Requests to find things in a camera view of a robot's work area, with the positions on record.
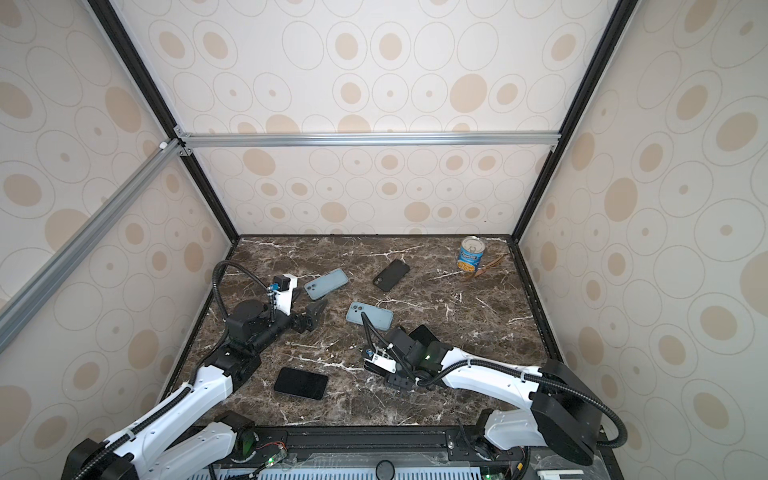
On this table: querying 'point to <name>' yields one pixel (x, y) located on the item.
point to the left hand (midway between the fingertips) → (321, 293)
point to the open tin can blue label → (470, 254)
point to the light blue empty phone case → (325, 283)
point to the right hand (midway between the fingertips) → (395, 362)
